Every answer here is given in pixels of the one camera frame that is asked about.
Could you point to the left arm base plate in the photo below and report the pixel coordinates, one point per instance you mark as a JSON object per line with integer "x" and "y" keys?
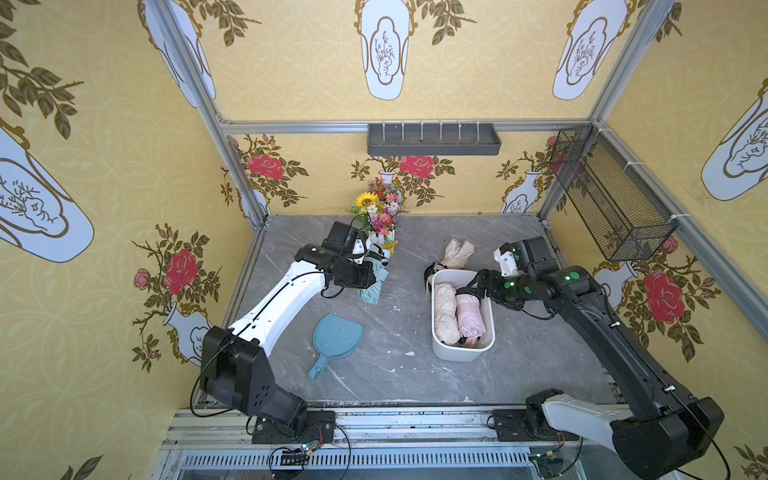
{"x": 310, "y": 425}

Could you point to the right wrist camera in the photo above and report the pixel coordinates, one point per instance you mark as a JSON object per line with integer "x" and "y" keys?
{"x": 525, "y": 257}

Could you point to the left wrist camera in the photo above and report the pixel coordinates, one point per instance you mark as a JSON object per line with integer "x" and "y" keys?
{"x": 346, "y": 241}

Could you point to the pink umbrella front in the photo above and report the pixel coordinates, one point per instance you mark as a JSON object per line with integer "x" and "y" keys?
{"x": 470, "y": 322}

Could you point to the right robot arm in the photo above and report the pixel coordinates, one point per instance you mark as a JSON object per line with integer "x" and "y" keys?
{"x": 667, "y": 427}

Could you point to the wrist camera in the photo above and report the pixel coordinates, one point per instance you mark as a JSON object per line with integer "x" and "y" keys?
{"x": 525, "y": 257}
{"x": 346, "y": 241}

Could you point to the teal hand mirror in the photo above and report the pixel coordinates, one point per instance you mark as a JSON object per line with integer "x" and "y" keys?
{"x": 334, "y": 338}

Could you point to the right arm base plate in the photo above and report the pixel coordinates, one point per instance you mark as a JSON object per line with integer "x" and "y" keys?
{"x": 519, "y": 425}

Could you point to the cream umbrella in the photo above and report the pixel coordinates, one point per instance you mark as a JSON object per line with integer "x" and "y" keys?
{"x": 445, "y": 321}

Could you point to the beige folded umbrella back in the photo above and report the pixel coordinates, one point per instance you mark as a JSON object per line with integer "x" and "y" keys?
{"x": 456, "y": 256}

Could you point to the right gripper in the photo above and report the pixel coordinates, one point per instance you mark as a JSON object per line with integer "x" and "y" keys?
{"x": 471, "y": 287}

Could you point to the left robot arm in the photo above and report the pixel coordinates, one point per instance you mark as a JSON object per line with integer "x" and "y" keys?
{"x": 235, "y": 368}

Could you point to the black wire mesh basket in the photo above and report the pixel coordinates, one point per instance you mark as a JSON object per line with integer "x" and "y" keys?
{"x": 625, "y": 218}

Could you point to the flower bouquet in vase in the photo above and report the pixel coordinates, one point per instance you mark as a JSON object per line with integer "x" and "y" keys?
{"x": 377, "y": 211}

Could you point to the teal umbrella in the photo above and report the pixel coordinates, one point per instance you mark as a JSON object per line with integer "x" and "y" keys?
{"x": 372, "y": 294}

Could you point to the white plastic storage box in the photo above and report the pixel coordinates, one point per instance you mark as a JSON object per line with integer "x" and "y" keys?
{"x": 462, "y": 352}

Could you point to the grey wall shelf rack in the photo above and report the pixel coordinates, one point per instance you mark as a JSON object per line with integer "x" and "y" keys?
{"x": 439, "y": 138}

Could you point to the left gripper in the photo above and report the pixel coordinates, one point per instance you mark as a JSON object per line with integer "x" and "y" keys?
{"x": 365, "y": 275}

